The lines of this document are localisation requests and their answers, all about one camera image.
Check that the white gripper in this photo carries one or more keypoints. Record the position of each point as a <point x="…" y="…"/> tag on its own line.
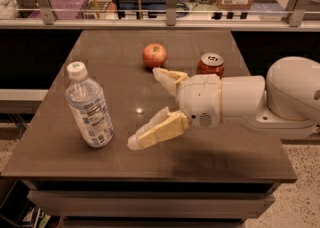
<point x="200" y="99"/>

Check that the clear blue-label water bottle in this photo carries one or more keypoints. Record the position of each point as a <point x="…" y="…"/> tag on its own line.
<point x="88" y="106"/>

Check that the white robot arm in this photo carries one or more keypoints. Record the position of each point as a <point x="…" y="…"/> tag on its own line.
<point x="284" y="103"/>

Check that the red apple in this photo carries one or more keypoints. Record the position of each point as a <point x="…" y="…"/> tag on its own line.
<point x="154" y="55"/>

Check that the red cola can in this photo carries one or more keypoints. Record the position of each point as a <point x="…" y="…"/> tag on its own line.
<point x="211" y="63"/>

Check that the white drawer cabinet under table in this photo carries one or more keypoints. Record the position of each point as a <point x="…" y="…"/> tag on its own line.
<point x="198" y="206"/>

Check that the glass railing with metal posts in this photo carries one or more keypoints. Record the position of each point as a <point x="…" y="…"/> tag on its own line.
<point x="264" y="15"/>

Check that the purple plastic crate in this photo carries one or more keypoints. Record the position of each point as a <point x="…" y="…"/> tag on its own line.
<point x="63" y="9"/>

